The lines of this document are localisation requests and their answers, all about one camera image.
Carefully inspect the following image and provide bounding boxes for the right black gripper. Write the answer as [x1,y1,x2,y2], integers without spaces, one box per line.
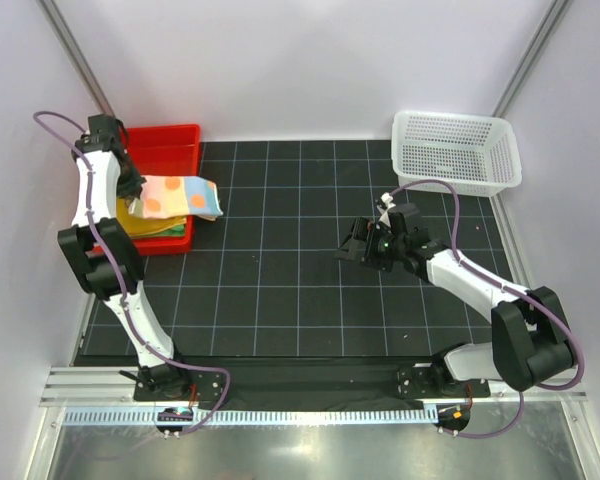
[333,217,406,272]

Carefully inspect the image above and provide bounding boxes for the blue yellow patterned towel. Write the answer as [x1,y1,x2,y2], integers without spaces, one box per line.
[116,199,187,239]

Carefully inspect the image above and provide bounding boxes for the orange towel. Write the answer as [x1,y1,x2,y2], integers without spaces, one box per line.
[135,175,224,221]

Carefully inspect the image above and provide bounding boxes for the green microfiber towel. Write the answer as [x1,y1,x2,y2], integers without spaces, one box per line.
[158,224,187,237]

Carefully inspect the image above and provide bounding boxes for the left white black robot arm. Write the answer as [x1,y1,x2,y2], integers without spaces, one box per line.
[58,114,192,400]

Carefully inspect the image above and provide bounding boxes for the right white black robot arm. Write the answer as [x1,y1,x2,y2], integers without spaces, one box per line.
[335,204,579,396]

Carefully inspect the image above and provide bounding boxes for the red plastic tray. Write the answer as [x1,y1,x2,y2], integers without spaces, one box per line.
[127,124,201,256]

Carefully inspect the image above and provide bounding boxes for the black grid mat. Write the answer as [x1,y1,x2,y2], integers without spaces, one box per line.
[72,140,551,361]

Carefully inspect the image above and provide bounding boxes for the white perforated plastic basket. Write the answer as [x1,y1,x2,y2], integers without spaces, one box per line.
[391,111,522,198]

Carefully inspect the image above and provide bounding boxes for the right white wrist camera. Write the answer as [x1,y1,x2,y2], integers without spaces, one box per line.
[376,192,396,227]

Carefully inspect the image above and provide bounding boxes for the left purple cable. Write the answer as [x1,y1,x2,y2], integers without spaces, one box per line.
[32,110,231,461]

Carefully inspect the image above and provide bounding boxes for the left aluminium corner post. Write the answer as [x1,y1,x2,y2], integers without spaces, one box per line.
[36,0,115,116]

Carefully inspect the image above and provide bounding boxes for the aluminium corner post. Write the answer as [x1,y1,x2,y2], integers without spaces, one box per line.
[36,0,115,116]
[492,0,573,118]

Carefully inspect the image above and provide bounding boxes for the aluminium frame rail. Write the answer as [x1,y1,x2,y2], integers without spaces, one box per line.
[40,367,589,406]

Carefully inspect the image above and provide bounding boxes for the slotted grey cable duct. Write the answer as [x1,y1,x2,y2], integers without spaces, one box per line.
[62,405,438,428]

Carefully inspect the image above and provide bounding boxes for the right aluminium corner post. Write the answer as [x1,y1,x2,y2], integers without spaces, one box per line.
[492,0,573,118]

